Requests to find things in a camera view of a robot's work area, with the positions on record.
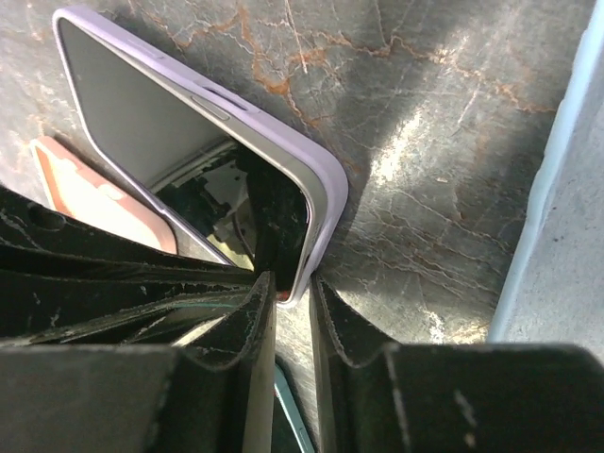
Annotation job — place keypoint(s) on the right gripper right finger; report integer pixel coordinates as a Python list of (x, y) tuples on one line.
[(375, 394)]

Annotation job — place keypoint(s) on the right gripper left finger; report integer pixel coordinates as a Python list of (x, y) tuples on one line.
[(213, 395)]

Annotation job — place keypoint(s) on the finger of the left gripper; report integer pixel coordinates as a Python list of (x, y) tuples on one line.
[(63, 281)]

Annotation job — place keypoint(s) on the phone with silver edge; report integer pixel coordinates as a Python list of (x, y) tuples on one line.
[(226, 186)]

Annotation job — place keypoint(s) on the lavender phone case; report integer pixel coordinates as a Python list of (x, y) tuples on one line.
[(317, 172)]

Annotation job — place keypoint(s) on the black phone lying front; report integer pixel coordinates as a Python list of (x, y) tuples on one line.
[(292, 414)]

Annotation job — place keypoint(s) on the pink phone case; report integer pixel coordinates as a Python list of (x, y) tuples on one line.
[(73, 188)]

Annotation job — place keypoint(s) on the light blue phone case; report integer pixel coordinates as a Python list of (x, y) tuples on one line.
[(553, 291)]

